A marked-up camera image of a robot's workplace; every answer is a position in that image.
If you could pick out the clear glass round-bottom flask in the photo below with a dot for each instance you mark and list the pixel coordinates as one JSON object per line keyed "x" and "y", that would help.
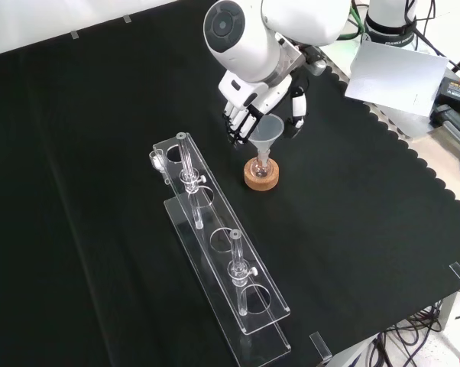
{"x": 261, "y": 170}

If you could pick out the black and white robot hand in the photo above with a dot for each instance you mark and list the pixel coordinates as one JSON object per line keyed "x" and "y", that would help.
{"x": 249, "y": 91}

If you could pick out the clear acrylic funnel stand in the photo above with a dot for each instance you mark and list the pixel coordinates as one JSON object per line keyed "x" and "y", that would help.
{"x": 230, "y": 267}

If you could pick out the black power supply box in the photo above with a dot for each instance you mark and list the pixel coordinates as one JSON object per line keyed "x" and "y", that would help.
{"x": 459, "y": 91}

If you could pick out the clear plastic funnel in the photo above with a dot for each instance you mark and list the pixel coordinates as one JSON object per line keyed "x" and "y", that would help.
{"x": 267, "y": 132}

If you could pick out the black bench cloth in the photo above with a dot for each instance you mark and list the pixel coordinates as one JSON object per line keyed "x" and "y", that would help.
{"x": 100, "y": 191}

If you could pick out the pale grey board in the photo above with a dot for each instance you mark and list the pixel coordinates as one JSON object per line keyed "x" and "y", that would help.
{"x": 398, "y": 76}

